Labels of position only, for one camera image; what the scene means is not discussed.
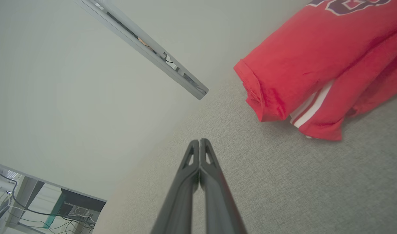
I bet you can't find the desk with green edge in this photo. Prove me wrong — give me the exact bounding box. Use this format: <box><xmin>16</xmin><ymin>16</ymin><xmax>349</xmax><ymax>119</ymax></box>
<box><xmin>3</xmin><ymin>175</ymin><xmax>69</xmax><ymax>233</ymax></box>

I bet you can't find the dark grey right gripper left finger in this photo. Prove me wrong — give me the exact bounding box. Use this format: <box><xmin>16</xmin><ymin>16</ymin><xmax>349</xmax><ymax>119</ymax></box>
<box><xmin>151</xmin><ymin>140</ymin><xmax>200</xmax><ymax>234</ymax></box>

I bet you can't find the grey double partition post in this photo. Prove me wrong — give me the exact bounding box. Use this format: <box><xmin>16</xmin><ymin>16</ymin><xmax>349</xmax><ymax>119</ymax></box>
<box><xmin>73</xmin><ymin>0</ymin><xmax>209</xmax><ymax>100</ymax></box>

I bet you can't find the black computer tower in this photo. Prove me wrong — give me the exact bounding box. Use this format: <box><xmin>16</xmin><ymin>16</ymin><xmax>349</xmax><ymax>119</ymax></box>
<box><xmin>59</xmin><ymin>188</ymin><xmax>107</xmax><ymax>225</ymax></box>

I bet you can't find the black desk cable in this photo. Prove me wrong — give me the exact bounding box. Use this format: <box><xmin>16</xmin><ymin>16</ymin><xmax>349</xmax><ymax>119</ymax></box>
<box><xmin>0</xmin><ymin>167</ymin><xmax>95</xmax><ymax>228</ymax></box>

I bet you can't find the slim grey partition frame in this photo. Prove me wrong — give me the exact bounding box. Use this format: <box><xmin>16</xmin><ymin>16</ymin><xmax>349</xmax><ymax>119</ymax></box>
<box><xmin>0</xmin><ymin>160</ymin><xmax>107</xmax><ymax>202</ymax></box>

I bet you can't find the red jersey with white sleeves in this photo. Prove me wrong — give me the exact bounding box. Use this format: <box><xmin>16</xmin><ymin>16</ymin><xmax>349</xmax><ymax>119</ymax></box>
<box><xmin>234</xmin><ymin>0</ymin><xmax>397</xmax><ymax>141</ymax></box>

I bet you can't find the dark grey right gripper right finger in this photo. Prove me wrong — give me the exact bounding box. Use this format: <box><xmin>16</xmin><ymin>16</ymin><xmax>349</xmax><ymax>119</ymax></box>
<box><xmin>199</xmin><ymin>139</ymin><xmax>248</xmax><ymax>234</ymax></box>

